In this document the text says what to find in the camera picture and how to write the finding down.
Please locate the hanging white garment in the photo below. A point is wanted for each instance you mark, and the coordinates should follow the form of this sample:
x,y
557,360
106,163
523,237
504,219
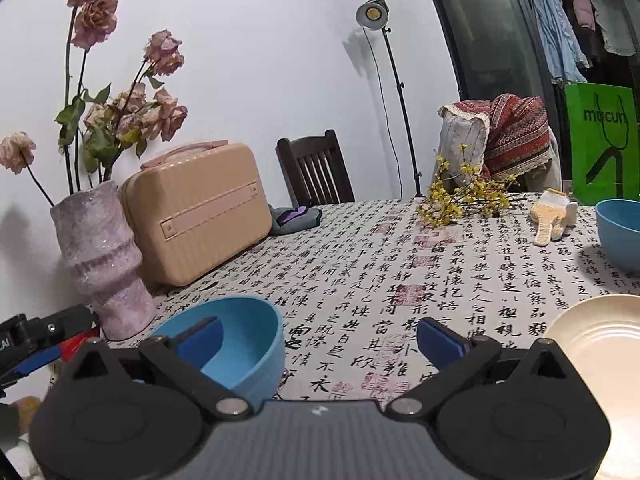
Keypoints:
x,y
617,20

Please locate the hanging pink garment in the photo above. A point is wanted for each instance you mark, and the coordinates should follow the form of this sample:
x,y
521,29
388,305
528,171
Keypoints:
x,y
582,5

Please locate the dark sliding glass door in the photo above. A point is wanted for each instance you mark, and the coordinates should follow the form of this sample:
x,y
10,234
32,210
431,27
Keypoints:
x,y
485,20

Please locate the hanging light blue shirt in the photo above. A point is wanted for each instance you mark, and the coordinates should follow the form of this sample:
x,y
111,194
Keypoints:
x,y
557,30

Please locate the red patterned blanket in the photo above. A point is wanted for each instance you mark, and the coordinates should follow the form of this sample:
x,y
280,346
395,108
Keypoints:
x,y
515,130

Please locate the dried pink roses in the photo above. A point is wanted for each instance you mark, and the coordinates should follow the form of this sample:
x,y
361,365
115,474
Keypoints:
x,y
95,15

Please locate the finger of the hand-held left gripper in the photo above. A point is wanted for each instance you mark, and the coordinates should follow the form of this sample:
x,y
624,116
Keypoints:
x,y
65,327
40,364

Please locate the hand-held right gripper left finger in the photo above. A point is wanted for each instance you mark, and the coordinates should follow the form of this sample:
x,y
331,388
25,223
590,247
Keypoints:
x,y
200,342

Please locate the blue bowl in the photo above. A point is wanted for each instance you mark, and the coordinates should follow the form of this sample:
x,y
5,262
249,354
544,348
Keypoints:
x,y
245,340
620,240

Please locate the black studio light stand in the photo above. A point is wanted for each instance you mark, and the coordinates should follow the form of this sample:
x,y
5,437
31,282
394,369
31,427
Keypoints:
x,y
400,95

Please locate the pink ribbed suitcase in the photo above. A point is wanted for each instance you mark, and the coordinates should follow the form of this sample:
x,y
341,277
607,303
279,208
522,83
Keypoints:
x,y
200,210

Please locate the green paper bag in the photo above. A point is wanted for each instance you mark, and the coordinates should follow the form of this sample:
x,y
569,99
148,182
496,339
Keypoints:
x,y
600,150

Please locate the grey and purple pouch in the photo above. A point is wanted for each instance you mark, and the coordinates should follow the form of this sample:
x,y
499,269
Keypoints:
x,y
295,220

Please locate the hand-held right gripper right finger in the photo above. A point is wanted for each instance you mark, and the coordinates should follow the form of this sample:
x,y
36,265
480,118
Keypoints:
x,y
440,342

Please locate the yellow flower branch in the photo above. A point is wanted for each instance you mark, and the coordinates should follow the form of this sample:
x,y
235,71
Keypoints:
x,y
450,200

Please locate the dark wooden chair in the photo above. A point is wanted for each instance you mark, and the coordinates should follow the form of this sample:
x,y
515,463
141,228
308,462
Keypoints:
x,y
320,170

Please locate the cream round plate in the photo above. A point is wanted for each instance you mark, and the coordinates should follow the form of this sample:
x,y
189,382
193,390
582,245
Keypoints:
x,y
600,350

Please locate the grey lace-trimmed cloth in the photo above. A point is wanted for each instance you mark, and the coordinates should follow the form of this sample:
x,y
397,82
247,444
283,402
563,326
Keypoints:
x,y
462,140

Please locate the pale purple textured vase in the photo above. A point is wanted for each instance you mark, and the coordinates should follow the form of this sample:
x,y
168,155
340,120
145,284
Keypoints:
x,y
105,260

